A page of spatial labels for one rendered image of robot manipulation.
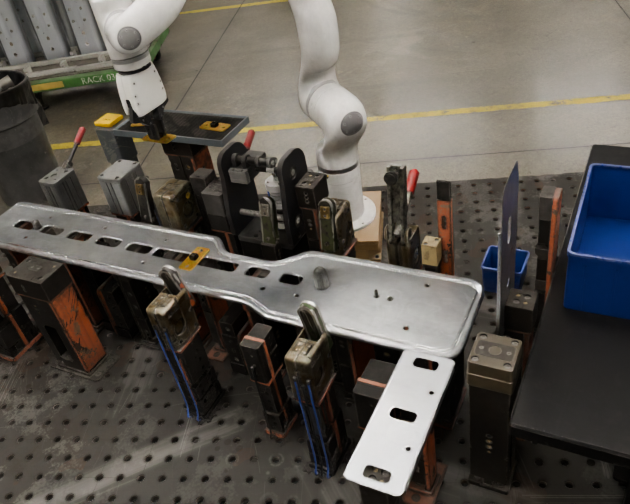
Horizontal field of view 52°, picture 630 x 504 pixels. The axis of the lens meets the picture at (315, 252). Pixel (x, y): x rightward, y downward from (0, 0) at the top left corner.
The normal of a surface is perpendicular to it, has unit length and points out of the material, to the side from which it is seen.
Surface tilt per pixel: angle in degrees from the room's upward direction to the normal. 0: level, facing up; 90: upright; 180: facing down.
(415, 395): 0
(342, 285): 0
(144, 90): 90
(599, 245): 0
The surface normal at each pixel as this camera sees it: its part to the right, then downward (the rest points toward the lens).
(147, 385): -0.15, -0.78
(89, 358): 0.89, 0.16
